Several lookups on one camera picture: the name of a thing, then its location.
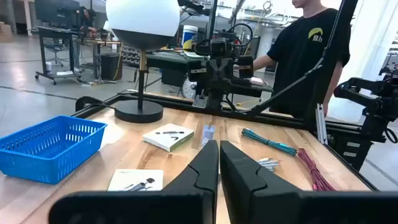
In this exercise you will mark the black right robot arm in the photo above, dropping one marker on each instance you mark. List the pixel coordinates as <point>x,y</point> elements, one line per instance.
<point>217,91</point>

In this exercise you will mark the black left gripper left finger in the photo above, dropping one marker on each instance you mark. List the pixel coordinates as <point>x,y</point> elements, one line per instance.
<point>174,205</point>

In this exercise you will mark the white globe lamp black base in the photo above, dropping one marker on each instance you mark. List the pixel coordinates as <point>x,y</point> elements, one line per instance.
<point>143,18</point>

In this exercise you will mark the dark green table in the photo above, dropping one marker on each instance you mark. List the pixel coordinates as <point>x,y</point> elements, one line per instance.
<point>168,60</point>

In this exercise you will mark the white box with pen print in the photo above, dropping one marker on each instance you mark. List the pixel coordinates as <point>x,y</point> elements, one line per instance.
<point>164,139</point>

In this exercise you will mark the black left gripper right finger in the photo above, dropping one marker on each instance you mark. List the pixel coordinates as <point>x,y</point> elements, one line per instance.
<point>258,199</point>

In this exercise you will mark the black monitor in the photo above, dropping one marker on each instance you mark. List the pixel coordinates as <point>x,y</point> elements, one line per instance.
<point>57,12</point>

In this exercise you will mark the black aluminium table frame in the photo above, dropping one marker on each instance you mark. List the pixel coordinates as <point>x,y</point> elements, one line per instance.
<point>280,119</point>

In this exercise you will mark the white round fan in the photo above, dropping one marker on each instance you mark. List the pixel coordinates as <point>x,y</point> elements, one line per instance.
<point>188,89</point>

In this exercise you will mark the black equipment cart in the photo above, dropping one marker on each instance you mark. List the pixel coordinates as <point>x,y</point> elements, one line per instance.
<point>56,34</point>

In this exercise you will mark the silver aluminium extrusion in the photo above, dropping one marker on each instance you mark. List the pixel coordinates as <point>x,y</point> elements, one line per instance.
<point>321,124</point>

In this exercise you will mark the person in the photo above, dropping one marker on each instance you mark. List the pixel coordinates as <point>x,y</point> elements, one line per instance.
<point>298,49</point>
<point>87,20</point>

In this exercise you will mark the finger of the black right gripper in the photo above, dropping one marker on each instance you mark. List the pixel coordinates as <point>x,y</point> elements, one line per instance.
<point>226,68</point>
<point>214,68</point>

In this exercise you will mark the blue plastic basket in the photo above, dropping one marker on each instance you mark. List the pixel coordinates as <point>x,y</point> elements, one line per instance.
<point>46,155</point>

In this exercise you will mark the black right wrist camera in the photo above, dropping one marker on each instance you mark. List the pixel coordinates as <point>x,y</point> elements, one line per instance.
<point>219,47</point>

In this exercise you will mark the black cabinet box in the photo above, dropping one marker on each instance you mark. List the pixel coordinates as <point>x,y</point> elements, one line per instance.
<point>110,67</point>

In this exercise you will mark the thick black slanted pole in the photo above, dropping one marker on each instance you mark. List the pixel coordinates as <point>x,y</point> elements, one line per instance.
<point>339,37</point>

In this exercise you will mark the white acer charger box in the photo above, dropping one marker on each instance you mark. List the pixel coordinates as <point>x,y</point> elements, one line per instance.
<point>124,180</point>

